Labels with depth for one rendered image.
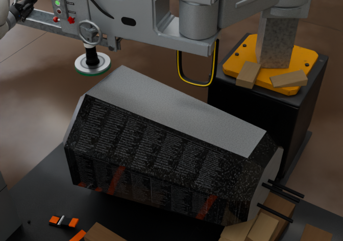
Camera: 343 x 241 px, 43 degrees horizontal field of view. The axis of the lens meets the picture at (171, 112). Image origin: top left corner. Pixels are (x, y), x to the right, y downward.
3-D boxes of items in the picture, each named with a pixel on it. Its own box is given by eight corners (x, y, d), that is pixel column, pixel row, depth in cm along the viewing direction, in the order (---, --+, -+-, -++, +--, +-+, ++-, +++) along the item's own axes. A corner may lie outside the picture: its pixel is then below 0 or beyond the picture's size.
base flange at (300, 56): (250, 37, 307) (251, 31, 303) (319, 57, 287) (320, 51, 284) (219, 72, 276) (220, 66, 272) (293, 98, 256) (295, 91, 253)
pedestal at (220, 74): (235, 105, 365) (244, 28, 315) (312, 134, 339) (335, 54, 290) (197, 155, 323) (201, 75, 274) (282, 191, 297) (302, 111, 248)
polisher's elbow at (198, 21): (199, 17, 228) (200, -19, 215) (224, 31, 217) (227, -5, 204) (170, 28, 219) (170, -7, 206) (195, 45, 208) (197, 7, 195)
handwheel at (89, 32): (111, 39, 235) (108, 15, 225) (102, 49, 228) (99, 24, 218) (87, 34, 239) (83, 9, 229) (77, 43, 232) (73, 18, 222)
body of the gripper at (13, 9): (-1, 7, 192) (12, -2, 198) (4, 24, 197) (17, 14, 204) (13, 10, 189) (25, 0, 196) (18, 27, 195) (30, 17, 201)
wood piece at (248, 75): (244, 67, 273) (245, 60, 270) (260, 71, 270) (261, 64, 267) (235, 85, 260) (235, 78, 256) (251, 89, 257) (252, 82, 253)
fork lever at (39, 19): (132, 36, 249) (132, 28, 246) (117, 53, 236) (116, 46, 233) (32, 11, 268) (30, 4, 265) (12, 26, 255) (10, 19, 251)
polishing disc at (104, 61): (67, 66, 260) (67, 65, 259) (91, 49, 273) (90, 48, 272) (95, 78, 251) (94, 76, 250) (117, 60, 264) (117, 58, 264)
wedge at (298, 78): (300, 75, 266) (302, 69, 263) (306, 86, 259) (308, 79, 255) (269, 77, 265) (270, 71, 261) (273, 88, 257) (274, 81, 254)
